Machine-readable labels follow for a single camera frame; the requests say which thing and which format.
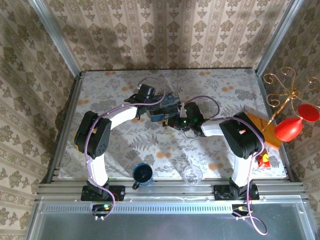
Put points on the starry night print tin box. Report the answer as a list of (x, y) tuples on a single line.
[(170, 102)]

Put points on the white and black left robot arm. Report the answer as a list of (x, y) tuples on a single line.
[(98, 170)]

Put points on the floral table mat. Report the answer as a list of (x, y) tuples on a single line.
[(175, 155)]

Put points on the dark blue mug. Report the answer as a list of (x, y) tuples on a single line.
[(143, 173)]

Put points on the clear plastic cup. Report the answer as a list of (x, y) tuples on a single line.
[(192, 175)]

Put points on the orange wooden block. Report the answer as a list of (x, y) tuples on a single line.
[(271, 136)]

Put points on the red snack packet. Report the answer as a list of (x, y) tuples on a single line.
[(264, 160)]

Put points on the pear-shaped red ornament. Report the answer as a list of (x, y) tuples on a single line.
[(287, 130)]

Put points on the grey metal sheet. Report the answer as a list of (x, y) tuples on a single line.
[(162, 226)]

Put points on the round red ornament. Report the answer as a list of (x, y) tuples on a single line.
[(308, 113)]

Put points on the aluminium front rail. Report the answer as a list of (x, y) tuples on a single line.
[(170, 191)]

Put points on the aluminium side rail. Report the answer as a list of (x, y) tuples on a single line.
[(267, 95), (68, 112)]

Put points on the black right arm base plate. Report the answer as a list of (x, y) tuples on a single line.
[(222, 193)]

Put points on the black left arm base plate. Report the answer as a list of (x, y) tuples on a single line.
[(117, 192)]

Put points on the aluminium frame post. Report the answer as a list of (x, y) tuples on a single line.
[(56, 37), (277, 37)]

